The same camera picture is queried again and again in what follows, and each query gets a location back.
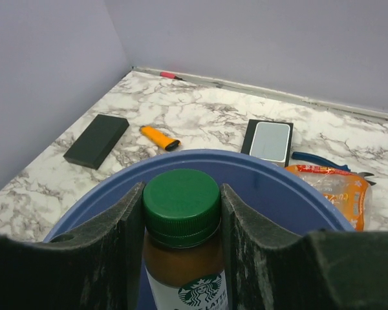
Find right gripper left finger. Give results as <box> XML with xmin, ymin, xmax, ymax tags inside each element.
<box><xmin>0</xmin><ymin>182</ymin><xmax>145</xmax><ymax>309</ymax></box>

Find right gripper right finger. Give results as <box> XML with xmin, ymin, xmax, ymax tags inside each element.
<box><xmin>221</xmin><ymin>184</ymin><xmax>388</xmax><ymax>309</ymax></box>

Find brown coffee bottle green cap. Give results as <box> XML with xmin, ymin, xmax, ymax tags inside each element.
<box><xmin>142</xmin><ymin>169</ymin><xmax>228</xmax><ymax>309</ymax></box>

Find blue plastic bin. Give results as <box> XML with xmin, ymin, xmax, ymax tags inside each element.
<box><xmin>46</xmin><ymin>150</ymin><xmax>350</xmax><ymax>241</ymax></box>

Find orange snack wrapper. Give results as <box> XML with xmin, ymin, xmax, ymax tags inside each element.
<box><xmin>286</xmin><ymin>165</ymin><xmax>372</xmax><ymax>231</ymax></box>

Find black flat box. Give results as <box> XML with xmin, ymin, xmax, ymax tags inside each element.
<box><xmin>63</xmin><ymin>114</ymin><xmax>129</xmax><ymax>170</ymax></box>

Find white device on black tray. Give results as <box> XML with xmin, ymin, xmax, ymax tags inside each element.
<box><xmin>241</xmin><ymin>119</ymin><xmax>294</xmax><ymax>168</ymax></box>

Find orange utility knife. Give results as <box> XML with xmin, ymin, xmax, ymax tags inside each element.
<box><xmin>140</xmin><ymin>126</ymin><xmax>180</xmax><ymax>152</ymax></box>

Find blue handled pliers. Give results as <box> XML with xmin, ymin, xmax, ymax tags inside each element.
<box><xmin>286</xmin><ymin>151</ymin><xmax>376</xmax><ymax>189</ymax></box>

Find red marker on rail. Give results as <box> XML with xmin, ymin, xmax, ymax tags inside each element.
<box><xmin>160</xmin><ymin>72</ymin><xmax>183</xmax><ymax>81</ymax></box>

